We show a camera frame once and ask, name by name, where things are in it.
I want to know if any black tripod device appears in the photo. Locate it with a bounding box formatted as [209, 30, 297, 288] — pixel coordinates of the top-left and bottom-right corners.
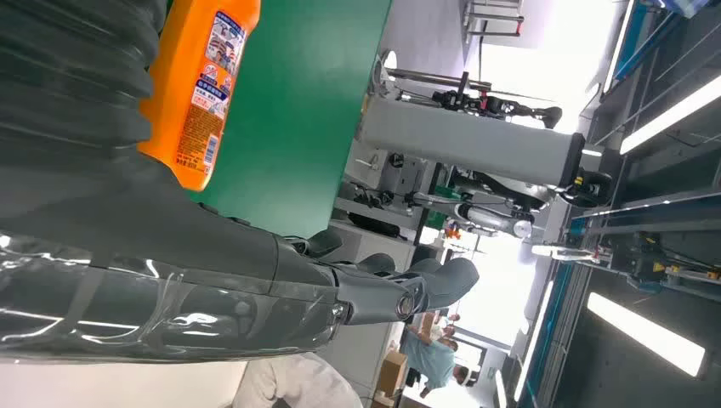
[387, 68, 565, 132]

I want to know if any green table mat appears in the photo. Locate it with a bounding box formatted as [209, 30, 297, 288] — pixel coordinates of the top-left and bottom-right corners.
[188, 0, 393, 240]

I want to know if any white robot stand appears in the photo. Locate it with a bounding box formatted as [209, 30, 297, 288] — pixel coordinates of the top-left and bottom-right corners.
[359, 49, 588, 188]

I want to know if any brown cardboard box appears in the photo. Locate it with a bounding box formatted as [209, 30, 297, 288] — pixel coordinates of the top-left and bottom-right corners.
[376, 351, 409, 399]

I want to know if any silver humanoid robot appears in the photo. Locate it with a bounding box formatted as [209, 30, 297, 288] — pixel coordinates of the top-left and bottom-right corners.
[410, 168, 614, 240]

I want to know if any long ceiling light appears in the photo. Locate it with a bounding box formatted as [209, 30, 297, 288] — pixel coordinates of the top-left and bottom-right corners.
[618, 74, 721, 156]
[586, 292, 707, 379]

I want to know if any person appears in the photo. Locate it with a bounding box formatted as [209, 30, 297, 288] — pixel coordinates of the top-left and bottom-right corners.
[401, 312, 469, 400]
[232, 353, 365, 408]

